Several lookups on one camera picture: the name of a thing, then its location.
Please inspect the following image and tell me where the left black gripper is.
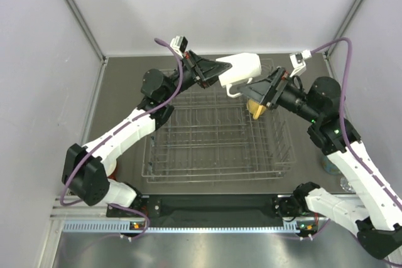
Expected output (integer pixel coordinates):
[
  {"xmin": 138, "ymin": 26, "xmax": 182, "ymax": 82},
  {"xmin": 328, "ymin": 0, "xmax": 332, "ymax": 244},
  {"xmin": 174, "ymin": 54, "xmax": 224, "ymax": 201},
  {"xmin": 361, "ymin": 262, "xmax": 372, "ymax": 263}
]
[{"xmin": 161, "ymin": 49, "xmax": 232, "ymax": 102}]

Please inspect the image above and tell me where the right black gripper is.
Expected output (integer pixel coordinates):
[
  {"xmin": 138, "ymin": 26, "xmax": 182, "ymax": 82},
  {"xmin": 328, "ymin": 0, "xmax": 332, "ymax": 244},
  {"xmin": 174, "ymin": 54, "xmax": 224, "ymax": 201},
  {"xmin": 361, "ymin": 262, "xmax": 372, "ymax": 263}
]
[{"xmin": 236, "ymin": 67, "xmax": 321, "ymax": 124}]

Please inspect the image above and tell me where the yellow mug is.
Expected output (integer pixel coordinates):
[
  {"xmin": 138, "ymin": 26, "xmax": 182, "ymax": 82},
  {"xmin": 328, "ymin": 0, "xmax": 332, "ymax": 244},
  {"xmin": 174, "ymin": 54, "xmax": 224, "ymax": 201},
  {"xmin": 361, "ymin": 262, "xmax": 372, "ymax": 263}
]
[{"xmin": 246, "ymin": 99, "xmax": 271, "ymax": 120}]

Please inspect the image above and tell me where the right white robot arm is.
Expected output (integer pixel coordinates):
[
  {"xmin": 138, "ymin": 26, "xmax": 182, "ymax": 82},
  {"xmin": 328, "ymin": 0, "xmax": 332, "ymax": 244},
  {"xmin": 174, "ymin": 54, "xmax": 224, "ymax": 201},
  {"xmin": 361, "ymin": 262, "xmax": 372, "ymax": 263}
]
[{"xmin": 237, "ymin": 68, "xmax": 401, "ymax": 260}]

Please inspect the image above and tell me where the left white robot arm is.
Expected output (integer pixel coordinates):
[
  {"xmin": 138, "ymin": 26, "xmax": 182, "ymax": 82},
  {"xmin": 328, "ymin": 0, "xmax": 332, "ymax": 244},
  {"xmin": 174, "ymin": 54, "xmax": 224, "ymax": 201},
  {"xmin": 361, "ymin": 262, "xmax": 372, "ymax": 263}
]
[{"xmin": 62, "ymin": 51, "xmax": 232, "ymax": 216}]

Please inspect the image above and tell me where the blue patterned mug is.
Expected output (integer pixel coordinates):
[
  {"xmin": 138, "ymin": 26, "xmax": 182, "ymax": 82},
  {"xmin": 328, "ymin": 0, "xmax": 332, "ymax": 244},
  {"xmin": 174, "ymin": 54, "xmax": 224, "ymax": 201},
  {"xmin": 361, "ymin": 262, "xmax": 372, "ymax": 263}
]
[{"xmin": 321, "ymin": 155, "xmax": 341, "ymax": 176}]

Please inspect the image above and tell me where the clear glass cup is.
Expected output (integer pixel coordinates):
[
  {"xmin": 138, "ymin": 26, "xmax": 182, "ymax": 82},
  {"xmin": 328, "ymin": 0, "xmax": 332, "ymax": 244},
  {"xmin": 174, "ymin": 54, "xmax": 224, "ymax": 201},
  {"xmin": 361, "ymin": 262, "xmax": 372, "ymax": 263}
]
[{"xmin": 340, "ymin": 176, "xmax": 356, "ymax": 193}]

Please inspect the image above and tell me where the red mug white inside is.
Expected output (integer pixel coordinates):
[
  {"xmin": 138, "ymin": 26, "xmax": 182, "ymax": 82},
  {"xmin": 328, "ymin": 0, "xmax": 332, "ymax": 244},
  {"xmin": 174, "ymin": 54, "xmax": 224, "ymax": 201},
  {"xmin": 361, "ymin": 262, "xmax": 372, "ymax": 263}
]
[{"xmin": 105, "ymin": 161, "xmax": 118, "ymax": 181}]

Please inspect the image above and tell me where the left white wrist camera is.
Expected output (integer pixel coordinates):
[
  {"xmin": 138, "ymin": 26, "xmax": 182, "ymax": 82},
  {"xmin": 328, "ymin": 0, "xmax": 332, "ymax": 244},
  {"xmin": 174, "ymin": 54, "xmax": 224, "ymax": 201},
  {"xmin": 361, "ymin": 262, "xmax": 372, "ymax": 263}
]
[{"xmin": 170, "ymin": 36, "xmax": 188, "ymax": 58}]

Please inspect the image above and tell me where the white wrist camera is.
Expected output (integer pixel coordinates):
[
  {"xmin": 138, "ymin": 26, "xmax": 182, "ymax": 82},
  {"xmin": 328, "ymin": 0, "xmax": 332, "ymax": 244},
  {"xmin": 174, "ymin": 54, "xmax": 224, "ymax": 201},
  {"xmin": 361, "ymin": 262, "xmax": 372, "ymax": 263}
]
[
  {"xmin": 290, "ymin": 50, "xmax": 312, "ymax": 77},
  {"xmin": 170, "ymin": 36, "xmax": 188, "ymax": 58}
]

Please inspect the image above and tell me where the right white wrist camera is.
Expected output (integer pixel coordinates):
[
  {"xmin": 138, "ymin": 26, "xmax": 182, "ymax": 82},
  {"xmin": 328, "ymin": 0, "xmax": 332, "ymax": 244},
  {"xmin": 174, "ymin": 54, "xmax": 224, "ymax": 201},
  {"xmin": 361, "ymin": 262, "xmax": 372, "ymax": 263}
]
[{"xmin": 290, "ymin": 50, "xmax": 312, "ymax": 77}]

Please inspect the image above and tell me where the grey wire dish rack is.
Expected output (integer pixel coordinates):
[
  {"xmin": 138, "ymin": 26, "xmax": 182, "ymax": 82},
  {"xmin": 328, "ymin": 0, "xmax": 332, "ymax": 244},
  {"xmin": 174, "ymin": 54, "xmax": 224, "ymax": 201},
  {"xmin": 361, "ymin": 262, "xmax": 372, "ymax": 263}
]
[{"xmin": 142, "ymin": 83, "xmax": 296, "ymax": 184}]

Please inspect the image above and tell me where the grey slotted cable duct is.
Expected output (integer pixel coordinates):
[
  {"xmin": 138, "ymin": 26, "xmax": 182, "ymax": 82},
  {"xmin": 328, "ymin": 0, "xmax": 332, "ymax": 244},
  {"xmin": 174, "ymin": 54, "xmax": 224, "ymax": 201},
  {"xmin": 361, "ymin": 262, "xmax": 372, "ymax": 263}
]
[{"xmin": 62, "ymin": 220, "xmax": 317, "ymax": 234}]

